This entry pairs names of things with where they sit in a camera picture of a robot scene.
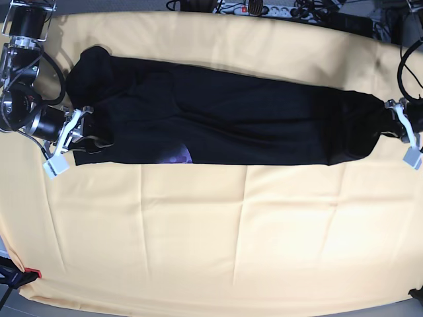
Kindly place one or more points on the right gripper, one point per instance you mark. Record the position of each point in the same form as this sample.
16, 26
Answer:
72, 132

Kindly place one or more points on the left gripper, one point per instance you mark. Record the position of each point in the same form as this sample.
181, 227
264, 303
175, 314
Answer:
400, 126

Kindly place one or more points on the black T-shirt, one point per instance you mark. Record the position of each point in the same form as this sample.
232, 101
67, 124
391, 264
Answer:
154, 108

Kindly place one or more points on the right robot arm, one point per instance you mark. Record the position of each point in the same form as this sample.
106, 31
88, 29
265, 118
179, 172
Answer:
54, 128

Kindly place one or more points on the black box behind table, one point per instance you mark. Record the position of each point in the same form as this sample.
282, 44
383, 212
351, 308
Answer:
353, 24

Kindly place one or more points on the yellow table cloth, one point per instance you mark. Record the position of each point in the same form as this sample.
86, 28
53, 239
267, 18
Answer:
207, 240

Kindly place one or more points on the white power strip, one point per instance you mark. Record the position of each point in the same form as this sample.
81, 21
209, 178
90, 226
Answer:
268, 10

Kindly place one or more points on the red blue table clamp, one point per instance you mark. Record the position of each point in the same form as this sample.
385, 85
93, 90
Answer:
13, 277

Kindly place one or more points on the black clamp right corner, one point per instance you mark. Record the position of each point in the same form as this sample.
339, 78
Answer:
417, 294

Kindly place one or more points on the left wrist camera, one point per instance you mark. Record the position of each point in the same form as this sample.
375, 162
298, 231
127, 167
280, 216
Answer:
413, 158

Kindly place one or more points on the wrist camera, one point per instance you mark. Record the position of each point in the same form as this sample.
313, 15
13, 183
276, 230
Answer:
413, 158
55, 166

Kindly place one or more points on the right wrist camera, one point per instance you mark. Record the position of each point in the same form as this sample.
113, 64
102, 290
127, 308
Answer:
55, 166

